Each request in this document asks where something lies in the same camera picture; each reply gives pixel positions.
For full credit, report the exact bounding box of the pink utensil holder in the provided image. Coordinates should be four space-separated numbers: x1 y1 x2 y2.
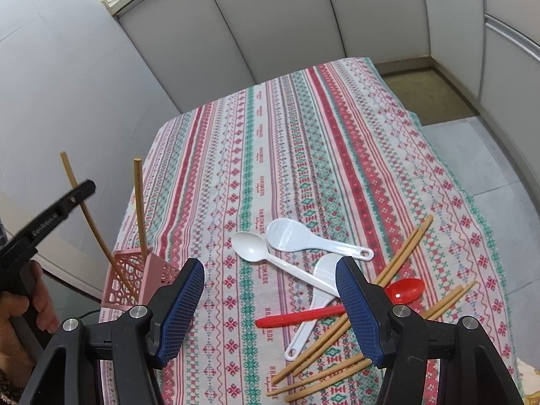
102 250 183 309

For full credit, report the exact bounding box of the white plastic spoon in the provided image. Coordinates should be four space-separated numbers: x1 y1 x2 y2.
231 232 340 298

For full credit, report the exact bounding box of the red plastic spoon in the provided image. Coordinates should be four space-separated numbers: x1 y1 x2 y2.
255 278 425 329

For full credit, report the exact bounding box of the patterned striped tablecloth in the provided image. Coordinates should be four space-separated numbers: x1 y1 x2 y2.
98 56 519 405

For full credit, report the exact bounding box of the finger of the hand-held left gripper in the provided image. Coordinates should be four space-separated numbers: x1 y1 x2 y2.
25 179 97 242

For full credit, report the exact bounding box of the person's left forearm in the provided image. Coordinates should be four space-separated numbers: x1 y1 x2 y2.
0 369 27 405

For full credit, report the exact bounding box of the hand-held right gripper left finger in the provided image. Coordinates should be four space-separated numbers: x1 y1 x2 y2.
19 257 206 405

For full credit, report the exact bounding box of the yellow patterned cloth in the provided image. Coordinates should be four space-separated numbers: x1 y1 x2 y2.
517 358 540 405

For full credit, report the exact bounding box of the person's left hand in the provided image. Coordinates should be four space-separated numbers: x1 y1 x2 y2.
0 261 60 378

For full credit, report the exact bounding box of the white rice paddle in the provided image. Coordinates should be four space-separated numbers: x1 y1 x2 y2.
285 254 344 361
267 218 375 261

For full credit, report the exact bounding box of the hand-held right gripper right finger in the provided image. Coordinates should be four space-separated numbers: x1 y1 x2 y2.
335 255 528 405

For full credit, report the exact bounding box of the grey cabinet row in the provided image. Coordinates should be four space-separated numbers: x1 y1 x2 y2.
101 0 540 114

